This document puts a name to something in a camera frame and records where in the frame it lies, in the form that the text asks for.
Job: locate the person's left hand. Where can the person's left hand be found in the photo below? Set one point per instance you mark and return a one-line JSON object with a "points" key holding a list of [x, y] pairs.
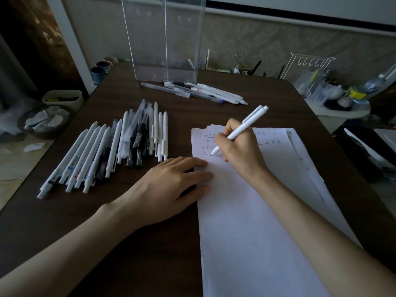
{"points": [[157, 191]]}

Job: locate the person's right hand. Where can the person's right hand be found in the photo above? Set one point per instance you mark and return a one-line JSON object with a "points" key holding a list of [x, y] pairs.
{"points": [[244, 151]]}

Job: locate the pile of pens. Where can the pile of pens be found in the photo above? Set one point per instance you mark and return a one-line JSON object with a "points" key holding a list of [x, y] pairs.
{"points": [[222, 95]]}

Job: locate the stack of white paper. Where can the stack of white paper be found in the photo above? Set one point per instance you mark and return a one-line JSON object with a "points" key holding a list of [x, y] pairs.
{"points": [[241, 244]]}

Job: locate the person's left forearm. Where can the person's left forearm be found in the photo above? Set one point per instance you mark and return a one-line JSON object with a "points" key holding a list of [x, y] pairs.
{"points": [[68, 250]]}

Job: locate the person's right forearm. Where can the person's right forearm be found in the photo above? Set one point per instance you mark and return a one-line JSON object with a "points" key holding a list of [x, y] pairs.
{"points": [[325, 241]]}

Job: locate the small white bottle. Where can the small white bottle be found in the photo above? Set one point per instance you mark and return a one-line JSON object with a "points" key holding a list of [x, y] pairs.
{"points": [[236, 71]]}

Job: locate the black router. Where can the black router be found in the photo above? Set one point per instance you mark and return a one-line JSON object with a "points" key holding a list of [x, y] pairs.
{"points": [[255, 68]]}

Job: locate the clear plastic measuring jug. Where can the clear plastic measuring jug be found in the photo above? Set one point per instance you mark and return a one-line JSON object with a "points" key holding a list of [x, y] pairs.
{"points": [[321, 95]]}

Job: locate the white low cabinet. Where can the white low cabinet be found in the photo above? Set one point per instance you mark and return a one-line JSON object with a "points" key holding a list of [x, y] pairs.
{"points": [[337, 119]]}

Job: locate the black round tray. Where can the black round tray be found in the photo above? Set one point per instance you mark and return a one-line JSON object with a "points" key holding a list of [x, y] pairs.
{"points": [[332, 107]]}

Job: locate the white teapot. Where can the white teapot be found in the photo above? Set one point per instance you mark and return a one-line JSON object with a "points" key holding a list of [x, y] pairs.
{"points": [[335, 93]]}

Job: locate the black bag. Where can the black bag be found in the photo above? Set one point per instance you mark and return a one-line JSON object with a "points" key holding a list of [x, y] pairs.
{"points": [[352, 157]]}

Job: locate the beige plastic bin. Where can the beige plastic bin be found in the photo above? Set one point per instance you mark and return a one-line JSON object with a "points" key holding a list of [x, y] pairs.
{"points": [[77, 103]]}

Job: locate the yellow green container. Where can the yellow green container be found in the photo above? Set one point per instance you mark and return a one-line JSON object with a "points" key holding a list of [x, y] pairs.
{"points": [[357, 94]]}

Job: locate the group of colourful cups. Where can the group of colourful cups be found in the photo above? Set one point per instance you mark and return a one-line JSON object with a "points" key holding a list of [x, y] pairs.
{"points": [[97, 75]]}

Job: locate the white paper scrap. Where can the white paper scrap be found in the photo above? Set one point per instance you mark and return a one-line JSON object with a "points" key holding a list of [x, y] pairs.
{"points": [[34, 147]]}

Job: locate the clear plastic bottle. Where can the clear plastic bottle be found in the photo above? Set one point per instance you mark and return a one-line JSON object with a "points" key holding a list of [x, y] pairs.
{"points": [[374, 85]]}

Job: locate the white projector screen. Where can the white projector screen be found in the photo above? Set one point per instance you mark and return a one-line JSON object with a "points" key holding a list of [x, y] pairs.
{"points": [[309, 4]]}

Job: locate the grey curtain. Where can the grey curtain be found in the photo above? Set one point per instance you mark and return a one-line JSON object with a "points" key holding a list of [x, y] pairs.
{"points": [[15, 77]]}

